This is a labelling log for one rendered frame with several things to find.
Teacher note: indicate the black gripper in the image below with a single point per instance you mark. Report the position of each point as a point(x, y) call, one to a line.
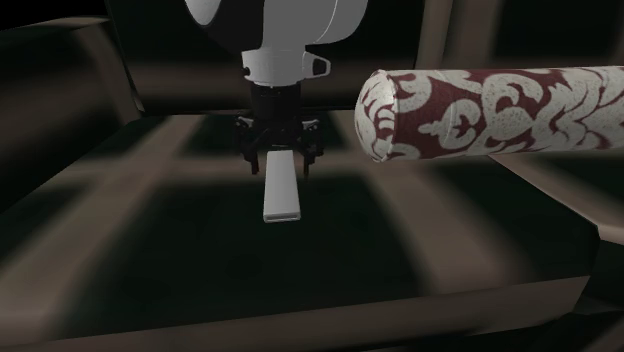
point(275, 109)

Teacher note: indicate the red white patterned bolster cushion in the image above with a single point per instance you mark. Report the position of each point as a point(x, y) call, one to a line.
point(487, 114)

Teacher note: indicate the white flat rectangular bar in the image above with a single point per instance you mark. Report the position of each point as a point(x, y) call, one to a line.
point(281, 190)

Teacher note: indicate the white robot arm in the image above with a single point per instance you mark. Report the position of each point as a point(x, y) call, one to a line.
point(292, 29)

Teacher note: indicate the brown sofa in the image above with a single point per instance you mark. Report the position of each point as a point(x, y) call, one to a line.
point(122, 204)

